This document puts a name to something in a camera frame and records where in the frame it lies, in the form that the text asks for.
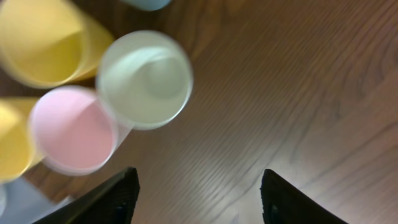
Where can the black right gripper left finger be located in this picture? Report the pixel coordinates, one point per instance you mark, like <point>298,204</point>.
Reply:
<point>111,202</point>

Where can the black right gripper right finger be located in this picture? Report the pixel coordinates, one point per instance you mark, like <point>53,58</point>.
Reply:
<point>282,203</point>

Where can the pink plastic cup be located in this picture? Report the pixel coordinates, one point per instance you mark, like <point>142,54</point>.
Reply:
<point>74,130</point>

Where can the yellow cup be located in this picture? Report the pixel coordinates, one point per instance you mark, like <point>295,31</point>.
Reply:
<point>47,43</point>
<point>18,151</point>

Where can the cream white plastic cup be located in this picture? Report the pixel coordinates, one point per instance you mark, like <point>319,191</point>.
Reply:
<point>144,79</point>

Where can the clear plastic storage container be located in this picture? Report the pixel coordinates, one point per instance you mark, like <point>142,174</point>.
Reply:
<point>21,203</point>

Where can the light blue plastic cup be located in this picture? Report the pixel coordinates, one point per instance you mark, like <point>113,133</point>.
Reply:
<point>147,5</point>

